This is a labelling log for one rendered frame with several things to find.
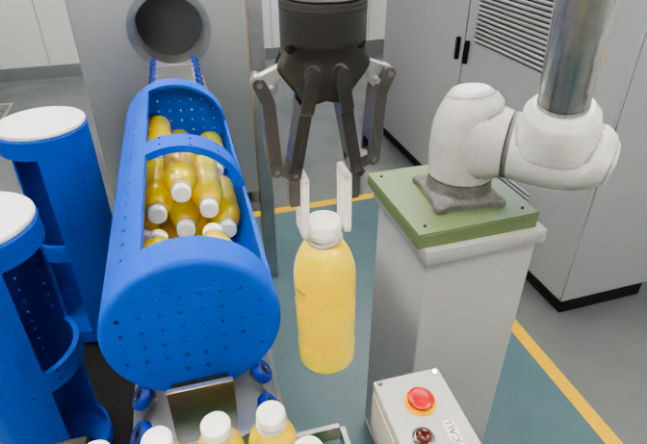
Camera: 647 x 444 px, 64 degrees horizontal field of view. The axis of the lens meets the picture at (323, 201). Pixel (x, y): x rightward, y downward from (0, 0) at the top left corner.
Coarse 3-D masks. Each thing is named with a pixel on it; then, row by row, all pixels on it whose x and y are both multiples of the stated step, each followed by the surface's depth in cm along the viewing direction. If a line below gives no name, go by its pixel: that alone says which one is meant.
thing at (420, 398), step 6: (414, 390) 70; (420, 390) 70; (426, 390) 70; (408, 396) 69; (414, 396) 69; (420, 396) 69; (426, 396) 69; (432, 396) 69; (408, 402) 69; (414, 402) 68; (420, 402) 68; (426, 402) 68; (432, 402) 69; (420, 408) 68; (426, 408) 68
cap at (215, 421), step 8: (208, 416) 67; (216, 416) 67; (224, 416) 67; (200, 424) 66; (208, 424) 66; (216, 424) 66; (224, 424) 66; (208, 432) 65; (216, 432) 65; (224, 432) 65; (208, 440) 65; (216, 440) 65; (224, 440) 66
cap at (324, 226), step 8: (312, 216) 55; (320, 216) 55; (328, 216) 55; (336, 216) 55; (312, 224) 54; (320, 224) 54; (328, 224) 54; (336, 224) 54; (312, 232) 54; (320, 232) 53; (328, 232) 53; (336, 232) 54; (312, 240) 54; (320, 240) 54; (328, 240) 54
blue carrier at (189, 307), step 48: (144, 96) 138; (192, 96) 150; (144, 144) 111; (192, 144) 109; (144, 192) 95; (240, 192) 124; (192, 240) 79; (240, 240) 116; (144, 288) 75; (192, 288) 78; (240, 288) 80; (144, 336) 80; (192, 336) 82; (240, 336) 85; (144, 384) 85
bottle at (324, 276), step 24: (336, 240) 55; (312, 264) 55; (336, 264) 55; (312, 288) 55; (336, 288) 55; (312, 312) 57; (336, 312) 57; (312, 336) 59; (336, 336) 59; (312, 360) 62; (336, 360) 61
